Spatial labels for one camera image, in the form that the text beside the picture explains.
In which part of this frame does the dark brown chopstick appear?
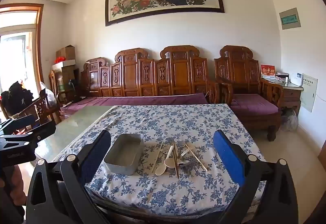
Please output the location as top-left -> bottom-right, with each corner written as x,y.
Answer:
171,140 -> 179,179
173,140 -> 180,179

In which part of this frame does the carved wooden armchair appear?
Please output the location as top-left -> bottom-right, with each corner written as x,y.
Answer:
214,45 -> 284,141

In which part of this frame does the small white plastic spoon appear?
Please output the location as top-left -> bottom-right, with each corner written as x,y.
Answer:
164,145 -> 176,167

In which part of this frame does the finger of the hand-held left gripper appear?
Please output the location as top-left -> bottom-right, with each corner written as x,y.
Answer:
25,121 -> 56,141
0,114 -> 39,135

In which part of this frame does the brown cardboard box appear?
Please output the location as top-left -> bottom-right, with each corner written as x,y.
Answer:
56,45 -> 76,61

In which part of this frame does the white tabletop device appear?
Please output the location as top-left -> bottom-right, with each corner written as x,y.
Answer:
290,73 -> 303,86

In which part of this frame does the carved wooden sofa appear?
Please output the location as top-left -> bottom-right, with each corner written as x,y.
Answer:
81,46 -> 219,110

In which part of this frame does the large white plastic spoon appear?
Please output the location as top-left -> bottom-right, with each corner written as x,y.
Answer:
155,146 -> 175,176

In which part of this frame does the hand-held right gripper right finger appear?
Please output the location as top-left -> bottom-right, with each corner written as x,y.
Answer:
213,130 -> 299,224

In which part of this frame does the metal rectangular tray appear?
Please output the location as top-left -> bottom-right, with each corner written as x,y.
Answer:
104,134 -> 145,176

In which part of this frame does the white wall panel door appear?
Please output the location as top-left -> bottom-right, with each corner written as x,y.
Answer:
301,74 -> 318,113

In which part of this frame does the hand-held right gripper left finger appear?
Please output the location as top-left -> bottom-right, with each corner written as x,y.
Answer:
25,130 -> 112,224

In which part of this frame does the purple armchair cushion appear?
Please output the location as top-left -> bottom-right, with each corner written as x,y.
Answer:
230,94 -> 281,115

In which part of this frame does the wooden chair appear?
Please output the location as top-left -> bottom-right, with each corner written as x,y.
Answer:
15,94 -> 62,125

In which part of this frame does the wooden cabinet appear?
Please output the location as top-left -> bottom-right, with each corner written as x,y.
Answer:
52,65 -> 79,98

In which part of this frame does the clear plastic bag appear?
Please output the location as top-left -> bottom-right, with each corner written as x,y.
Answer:
281,109 -> 298,131

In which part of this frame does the blue floral tablecloth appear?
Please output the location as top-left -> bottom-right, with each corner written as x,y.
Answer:
52,104 -> 267,217

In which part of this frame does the wooden door frame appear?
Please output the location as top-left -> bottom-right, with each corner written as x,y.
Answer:
0,3 -> 44,92

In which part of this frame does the wooden side table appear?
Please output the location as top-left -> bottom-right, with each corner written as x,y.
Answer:
261,79 -> 303,117

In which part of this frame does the grey wall electrical box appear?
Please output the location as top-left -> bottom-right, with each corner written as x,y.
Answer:
279,7 -> 302,30

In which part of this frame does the black clothes pile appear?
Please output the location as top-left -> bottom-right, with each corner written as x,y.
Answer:
1,81 -> 34,115

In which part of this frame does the purple sofa cushion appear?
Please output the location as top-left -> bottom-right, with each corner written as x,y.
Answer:
61,93 -> 209,119

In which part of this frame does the person's left forearm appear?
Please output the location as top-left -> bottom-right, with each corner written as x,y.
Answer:
0,163 -> 27,224

